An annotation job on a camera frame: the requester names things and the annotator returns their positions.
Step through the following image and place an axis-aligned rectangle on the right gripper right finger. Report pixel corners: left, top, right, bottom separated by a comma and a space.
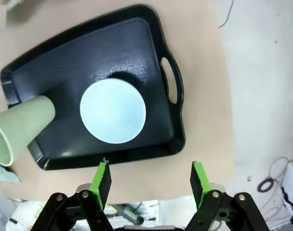
184, 161, 270, 231

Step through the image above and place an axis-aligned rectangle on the white looped cable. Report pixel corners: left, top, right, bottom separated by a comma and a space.
268, 156, 291, 180

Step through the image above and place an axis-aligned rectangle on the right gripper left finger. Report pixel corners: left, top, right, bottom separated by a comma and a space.
40, 161, 114, 231

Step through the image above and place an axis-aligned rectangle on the white bowl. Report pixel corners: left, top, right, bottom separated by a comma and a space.
80, 78, 147, 145

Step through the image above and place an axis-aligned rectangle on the thin dark cable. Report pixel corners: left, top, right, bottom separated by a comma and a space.
218, 0, 235, 28

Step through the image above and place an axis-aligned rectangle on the teal cloth mat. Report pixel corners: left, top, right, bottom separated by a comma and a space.
0, 165, 21, 184

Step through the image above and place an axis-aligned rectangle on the pale green tall cup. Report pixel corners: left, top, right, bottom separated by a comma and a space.
0, 95, 56, 167

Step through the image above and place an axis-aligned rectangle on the black coiled cable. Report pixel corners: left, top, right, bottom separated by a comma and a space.
257, 177, 275, 193

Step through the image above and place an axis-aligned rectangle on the black serving tray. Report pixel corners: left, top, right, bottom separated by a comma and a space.
0, 3, 186, 171

